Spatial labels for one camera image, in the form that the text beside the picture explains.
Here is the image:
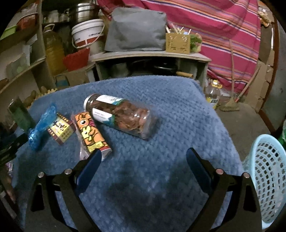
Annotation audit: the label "orange cartoon snack packet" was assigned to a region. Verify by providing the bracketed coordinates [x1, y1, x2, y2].
[72, 112, 112, 161]

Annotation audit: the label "light blue plastic basket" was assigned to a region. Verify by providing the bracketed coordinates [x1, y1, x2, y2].
[242, 134, 285, 229]

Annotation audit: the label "yellow brown spice box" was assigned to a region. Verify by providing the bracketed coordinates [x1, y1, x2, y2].
[47, 113, 76, 145]

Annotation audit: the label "blue plastic wrapper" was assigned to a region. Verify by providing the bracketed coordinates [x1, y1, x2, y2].
[28, 104, 57, 151]

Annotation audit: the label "blue knitted table cloth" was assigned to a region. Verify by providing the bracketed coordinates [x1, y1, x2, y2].
[11, 75, 245, 232]

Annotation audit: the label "green glass bottle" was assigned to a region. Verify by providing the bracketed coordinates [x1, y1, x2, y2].
[8, 96, 36, 134]

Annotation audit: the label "clear plastic snack jar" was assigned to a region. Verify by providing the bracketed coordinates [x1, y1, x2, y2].
[83, 94, 157, 140]

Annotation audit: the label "straw broom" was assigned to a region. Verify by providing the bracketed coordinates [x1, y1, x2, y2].
[219, 40, 261, 112]

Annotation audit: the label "wooden shelf unit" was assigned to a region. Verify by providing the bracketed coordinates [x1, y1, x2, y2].
[1, 1, 55, 108]

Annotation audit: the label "red plastic basin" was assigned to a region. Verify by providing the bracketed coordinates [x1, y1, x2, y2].
[63, 48, 90, 72]

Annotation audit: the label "oil bottle on floor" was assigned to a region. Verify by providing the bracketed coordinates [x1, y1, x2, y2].
[204, 79, 222, 110]

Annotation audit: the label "wooden side table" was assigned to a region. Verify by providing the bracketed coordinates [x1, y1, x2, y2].
[92, 51, 211, 85]

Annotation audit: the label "yellow oil jug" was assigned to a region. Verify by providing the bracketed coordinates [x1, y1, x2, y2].
[43, 24, 65, 76]

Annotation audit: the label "white plastic bucket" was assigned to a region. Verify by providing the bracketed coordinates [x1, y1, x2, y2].
[71, 19, 105, 49]

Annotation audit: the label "grey fabric bag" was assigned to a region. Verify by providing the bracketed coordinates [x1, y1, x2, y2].
[105, 7, 167, 52]

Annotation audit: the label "steel pot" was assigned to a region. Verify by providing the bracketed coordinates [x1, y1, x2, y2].
[70, 2, 100, 24]

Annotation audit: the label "green vegetables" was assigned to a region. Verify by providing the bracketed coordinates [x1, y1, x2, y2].
[190, 33, 202, 53]

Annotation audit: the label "yellow chopstick holder box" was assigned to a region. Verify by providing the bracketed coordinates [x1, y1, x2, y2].
[165, 24, 191, 54]

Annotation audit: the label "red striped curtain cloth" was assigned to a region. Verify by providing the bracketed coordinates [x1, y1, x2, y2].
[97, 0, 261, 92]

